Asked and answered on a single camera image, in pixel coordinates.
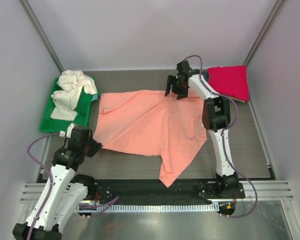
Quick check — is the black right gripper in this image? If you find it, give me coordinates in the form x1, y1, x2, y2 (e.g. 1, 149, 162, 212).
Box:
165, 75, 188, 100

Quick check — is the salmon pink t-shirt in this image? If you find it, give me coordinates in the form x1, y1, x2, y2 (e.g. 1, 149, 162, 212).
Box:
93, 90, 207, 188

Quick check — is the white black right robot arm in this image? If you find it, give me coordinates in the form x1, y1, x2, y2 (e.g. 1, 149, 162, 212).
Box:
164, 59, 239, 198

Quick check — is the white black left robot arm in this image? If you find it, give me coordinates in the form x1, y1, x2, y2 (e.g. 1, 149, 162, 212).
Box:
12, 124, 102, 240

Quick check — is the green plastic bin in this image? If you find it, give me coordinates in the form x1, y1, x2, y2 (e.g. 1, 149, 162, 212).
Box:
39, 70, 100, 133

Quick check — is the green t-shirt in bin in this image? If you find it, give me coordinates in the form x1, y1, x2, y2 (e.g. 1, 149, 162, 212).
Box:
74, 88, 94, 118

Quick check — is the light blue t-shirt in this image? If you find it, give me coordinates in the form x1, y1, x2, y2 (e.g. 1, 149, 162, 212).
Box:
91, 94, 99, 102

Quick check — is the red folded t-shirt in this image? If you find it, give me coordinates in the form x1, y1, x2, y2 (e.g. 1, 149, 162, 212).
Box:
207, 65, 250, 102

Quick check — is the cream white crumpled t-shirt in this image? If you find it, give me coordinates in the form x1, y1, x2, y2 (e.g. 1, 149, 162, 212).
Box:
50, 70, 99, 121

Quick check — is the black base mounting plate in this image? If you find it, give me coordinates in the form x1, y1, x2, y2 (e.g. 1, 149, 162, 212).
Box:
78, 179, 246, 201

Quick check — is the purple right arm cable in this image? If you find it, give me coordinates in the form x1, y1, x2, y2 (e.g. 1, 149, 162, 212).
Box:
183, 54, 258, 220

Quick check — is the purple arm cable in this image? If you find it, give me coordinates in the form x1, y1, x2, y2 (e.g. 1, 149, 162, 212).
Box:
183, 54, 258, 220
26, 132, 120, 240

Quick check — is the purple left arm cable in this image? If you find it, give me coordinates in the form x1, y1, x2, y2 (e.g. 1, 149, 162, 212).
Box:
26, 132, 120, 240

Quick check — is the white slotted cable duct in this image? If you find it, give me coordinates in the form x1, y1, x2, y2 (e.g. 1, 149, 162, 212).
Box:
76, 202, 219, 214

